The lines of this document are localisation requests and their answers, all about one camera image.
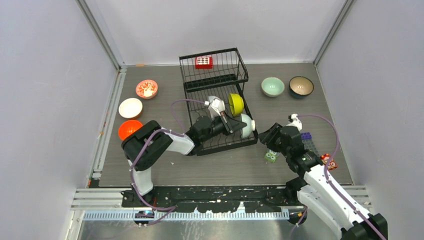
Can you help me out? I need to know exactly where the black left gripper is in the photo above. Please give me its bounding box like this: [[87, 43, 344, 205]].
[[201, 110, 247, 143]]

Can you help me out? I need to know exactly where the mint textured bowl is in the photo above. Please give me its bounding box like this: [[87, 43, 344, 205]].
[[240, 113, 256, 139]]

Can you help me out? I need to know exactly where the black wire dish rack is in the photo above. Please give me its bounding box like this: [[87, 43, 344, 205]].
[[179, 47, 258, 156]]

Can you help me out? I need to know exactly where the celadon bowl with flower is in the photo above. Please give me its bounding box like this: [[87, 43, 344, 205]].
[[260, 77, 286, 98]]

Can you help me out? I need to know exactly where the dark blue glazed bowl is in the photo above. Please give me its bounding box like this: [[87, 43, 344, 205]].
[[288, 76, 315, 99]]

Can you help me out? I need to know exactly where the white bowl red floral pattern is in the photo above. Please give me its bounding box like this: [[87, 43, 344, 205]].
[[135, 79, 159, 99]]

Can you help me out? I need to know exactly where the white ribbed bowl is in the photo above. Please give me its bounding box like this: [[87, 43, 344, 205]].
[[208, 95, 221, 105]]

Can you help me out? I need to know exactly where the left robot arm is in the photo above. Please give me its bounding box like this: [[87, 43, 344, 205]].
[[121, 114, 255, 207]]

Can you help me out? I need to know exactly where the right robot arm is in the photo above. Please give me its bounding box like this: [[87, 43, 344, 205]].
[[258, 123, 388, 240]]

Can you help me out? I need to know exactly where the green owl toy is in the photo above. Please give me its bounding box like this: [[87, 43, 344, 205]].
[[264, 149, 280, 163]]

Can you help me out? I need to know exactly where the yellow-green bowl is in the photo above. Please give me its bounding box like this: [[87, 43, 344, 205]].
[[228, 93, 244, 117]]

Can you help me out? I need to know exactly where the grey building block plate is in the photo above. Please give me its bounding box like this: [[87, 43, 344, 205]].
[[300, 132, 319, 155]]

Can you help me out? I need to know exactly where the red owl card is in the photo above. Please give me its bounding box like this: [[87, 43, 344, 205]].
[[320, 153, 338, 171]]

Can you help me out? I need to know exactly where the red box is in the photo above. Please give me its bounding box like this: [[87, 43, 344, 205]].
[[194, 56, 214, 70]]

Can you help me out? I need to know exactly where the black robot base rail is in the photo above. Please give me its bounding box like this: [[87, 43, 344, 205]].
[[120, 185, 310, 216]]

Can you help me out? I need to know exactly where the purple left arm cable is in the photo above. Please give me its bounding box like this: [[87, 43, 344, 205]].
[[129, 98, 210, 227]]

